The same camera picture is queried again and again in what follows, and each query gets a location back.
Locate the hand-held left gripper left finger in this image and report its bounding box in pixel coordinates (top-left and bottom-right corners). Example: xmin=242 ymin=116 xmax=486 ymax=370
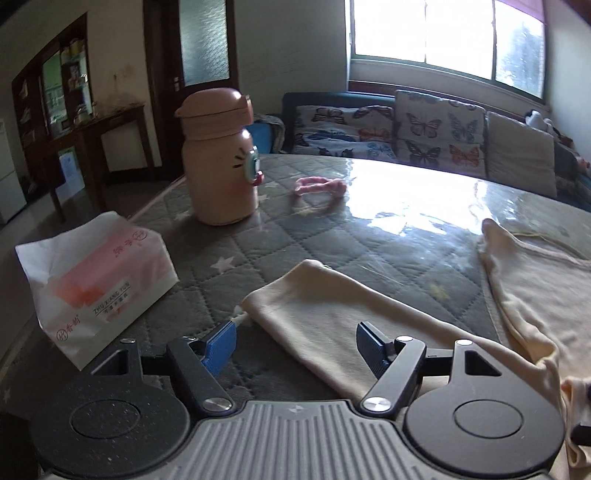
xmin=88 ymin=320 xmax=237 ymax=416

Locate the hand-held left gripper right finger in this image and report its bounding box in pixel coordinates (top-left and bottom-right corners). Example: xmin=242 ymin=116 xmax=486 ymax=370
xmin=356 ymin=322 xmax=504 ymax=416

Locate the cream long-sleeved garment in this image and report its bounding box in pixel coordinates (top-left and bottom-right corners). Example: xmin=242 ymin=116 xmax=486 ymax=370
xmin=238 ymin=218 xmax=591 ymax=468

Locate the grey quilted table cover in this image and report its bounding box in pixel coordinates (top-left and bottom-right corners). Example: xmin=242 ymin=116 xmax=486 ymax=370
xmin=0 ymin=152 xmax=591 ymax=480

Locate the white and pink tissue pack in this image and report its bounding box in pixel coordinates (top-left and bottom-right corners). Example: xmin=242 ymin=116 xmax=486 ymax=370
xmin=15 ymin=211 xmax=180 ymax=371

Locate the pink cat-face bottle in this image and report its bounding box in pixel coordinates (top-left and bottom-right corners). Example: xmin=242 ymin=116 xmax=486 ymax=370
xmin=174 ymin=88 xmax=265 ymax=226

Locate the blue cloth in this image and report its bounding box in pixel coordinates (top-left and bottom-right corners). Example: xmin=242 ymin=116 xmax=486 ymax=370
xmin=252 ymin=122 xmax=274 ymax=154

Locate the flat butterfly print cushion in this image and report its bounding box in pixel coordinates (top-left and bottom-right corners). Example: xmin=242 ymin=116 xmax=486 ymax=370
xmin=293 ymin=105 xmax=398 ymax=163

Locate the grey knitted blanket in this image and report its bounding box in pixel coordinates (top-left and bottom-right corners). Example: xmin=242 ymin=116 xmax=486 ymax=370
xmin=254 ymin=113 xmax=285 ymax=154

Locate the upright butterfly print cushion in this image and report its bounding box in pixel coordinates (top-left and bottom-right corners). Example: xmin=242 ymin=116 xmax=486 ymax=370
xmin=393 ymin=90 xmax=488 ymax=179

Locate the dark wooden side table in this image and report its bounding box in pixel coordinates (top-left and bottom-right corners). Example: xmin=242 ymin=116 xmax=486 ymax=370
xmin=44 ymin=105 xmax=156 ymax=223

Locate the plain grey cushion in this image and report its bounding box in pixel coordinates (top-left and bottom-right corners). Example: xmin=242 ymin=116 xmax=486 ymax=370
xmin=485 ymin=112 xmax=558 ymax=199

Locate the dark blue sofa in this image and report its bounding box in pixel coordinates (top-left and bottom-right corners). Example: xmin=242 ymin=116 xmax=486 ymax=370
xmin=252 ymin=91 xmax=591 ymax=209

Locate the black and white plush toy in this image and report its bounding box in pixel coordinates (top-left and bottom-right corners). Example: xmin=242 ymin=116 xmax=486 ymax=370
xmin=525 ymin=110 xmax=556 ymax=133

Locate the dark wooden glazed door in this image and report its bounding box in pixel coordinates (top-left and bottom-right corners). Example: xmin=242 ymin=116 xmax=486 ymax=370
xmin=143 ymin=0 xmax=242 ymax=172

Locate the dark wooden display cabinet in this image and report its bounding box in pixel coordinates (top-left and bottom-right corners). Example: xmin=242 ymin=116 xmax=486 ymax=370
xmin=11 ymin=14 xmax=94 ymax=141

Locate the pink hair tie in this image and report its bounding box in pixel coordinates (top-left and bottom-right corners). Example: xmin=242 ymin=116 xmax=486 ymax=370
xmin=292 ymin=176 xmax=347 ymax=209

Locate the window with metal frame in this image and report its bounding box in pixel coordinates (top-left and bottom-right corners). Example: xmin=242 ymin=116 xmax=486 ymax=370
xmin=344 ymin=0 xmax=556 ymax=100

